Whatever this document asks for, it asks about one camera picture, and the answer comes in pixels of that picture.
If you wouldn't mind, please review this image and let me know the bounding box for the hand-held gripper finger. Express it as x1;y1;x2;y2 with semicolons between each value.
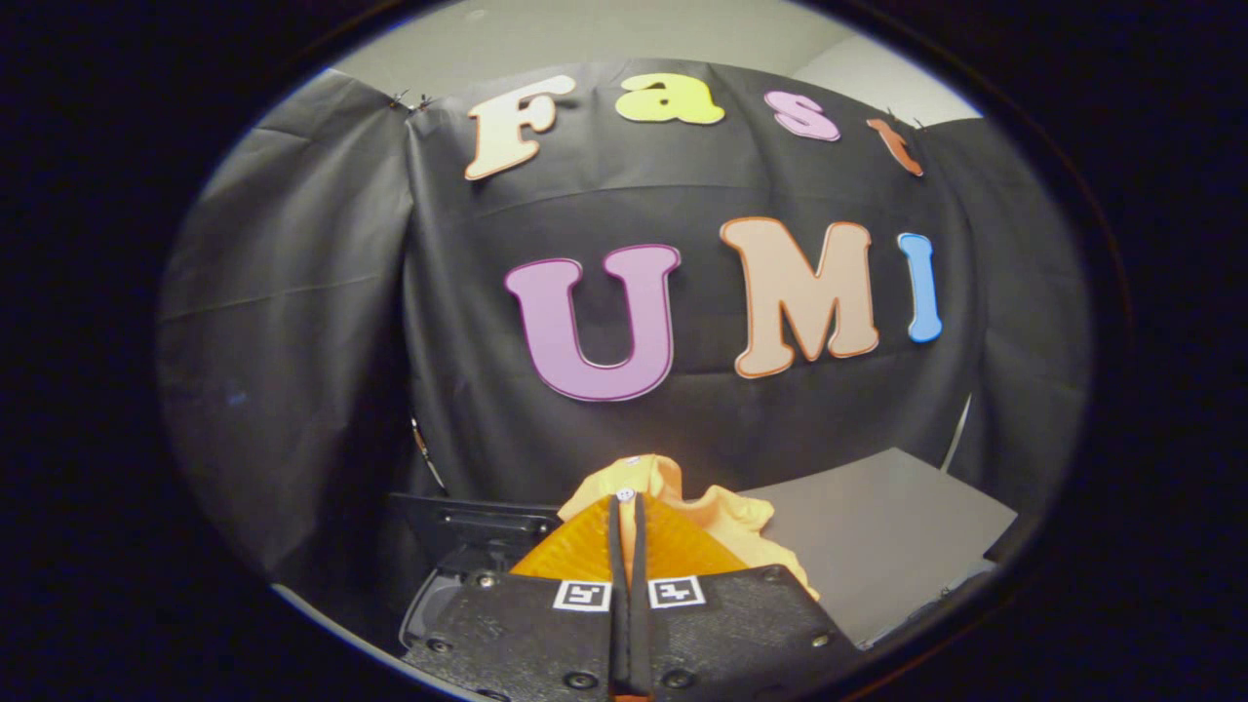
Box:
400;492;631;702
630;492;864;702

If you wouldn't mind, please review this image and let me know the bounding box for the orange garment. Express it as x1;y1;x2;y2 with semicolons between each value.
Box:
558;453;820;601

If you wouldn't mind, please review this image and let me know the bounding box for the black backdrop cloth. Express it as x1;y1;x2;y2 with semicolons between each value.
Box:
156;58;1093;586

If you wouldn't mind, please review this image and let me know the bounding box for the white cabinet with dark top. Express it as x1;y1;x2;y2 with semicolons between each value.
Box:
736;447;1020;649

